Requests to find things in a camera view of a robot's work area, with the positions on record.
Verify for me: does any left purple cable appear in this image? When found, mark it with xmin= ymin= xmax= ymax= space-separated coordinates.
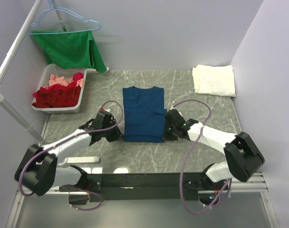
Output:
xmin=18 ymin=100 xmax=124 ymax=211

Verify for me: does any magenta garment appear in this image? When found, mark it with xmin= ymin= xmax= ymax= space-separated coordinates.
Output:
xmin=73 ymin=72 xmax=84 ymax=86

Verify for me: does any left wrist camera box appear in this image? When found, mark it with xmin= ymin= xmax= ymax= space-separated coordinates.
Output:
xmin=99 ymin=108 xmax=112 ymax=115

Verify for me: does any white rack foot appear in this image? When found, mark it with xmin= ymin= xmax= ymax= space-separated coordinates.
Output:
xmin=58 ymin=156 xmax=100 ymax=166

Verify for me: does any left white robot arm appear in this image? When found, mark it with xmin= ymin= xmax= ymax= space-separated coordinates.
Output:
xmin=14 ymin=109 xmax=123 ymax=196

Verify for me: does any folded white t shirt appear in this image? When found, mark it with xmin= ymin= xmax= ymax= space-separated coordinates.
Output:
xmin=192 ymin=65 xmax=236 ymax=97

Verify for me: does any light blue wire hanger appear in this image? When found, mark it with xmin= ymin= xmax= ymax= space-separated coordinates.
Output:
xmin=28 ymin=0 xmax=102 ymax=35

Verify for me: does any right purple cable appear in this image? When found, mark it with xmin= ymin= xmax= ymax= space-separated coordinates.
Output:
xmin=169 ymin=99 xmax=232 ymax=215

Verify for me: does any green hanging cloth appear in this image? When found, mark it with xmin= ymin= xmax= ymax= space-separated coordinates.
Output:
xmin=31 ymin=30 xmax=107 ymax=73

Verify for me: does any aluminium rail frame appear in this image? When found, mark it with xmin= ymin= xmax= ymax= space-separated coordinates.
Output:
xmin=7 ymin=173 xmax=279 ymax=228

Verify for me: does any white clothes rack pole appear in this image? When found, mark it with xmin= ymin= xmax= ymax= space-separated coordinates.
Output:
xmin=0 ymin=0 xmax=67 ymax=143

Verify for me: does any dark red garment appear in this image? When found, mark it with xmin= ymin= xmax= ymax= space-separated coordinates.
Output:
xmin=32 ymin=84 xmax=81 ymax=108

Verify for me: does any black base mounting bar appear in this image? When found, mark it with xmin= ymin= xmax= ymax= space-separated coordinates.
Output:
xmin=58 ymin=172 xmax=232 ymax=205

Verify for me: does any blue mickey t shirt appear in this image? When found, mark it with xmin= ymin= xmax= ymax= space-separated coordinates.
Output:
xmin=123 ymin=86 xmax=167 ymax=143

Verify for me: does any pink garment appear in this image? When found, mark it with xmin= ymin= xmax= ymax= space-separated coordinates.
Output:
xmin=48 ymin=74 xmax=83 ymax=87

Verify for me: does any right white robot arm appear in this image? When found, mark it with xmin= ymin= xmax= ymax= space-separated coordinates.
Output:
xmin=164 ymin=109 xmax=265 ymax=190

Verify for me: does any white plastic laundry basket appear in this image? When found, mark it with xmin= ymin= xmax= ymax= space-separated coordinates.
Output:
xmin=32 ymin=64 xmax=87 ymax=114

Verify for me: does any purple cable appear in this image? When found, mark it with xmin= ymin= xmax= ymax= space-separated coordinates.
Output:
xmin=18 ymin=100 xmax=124 ymax=211
xmin=169 ymin=99 xmax=232 ymax=215

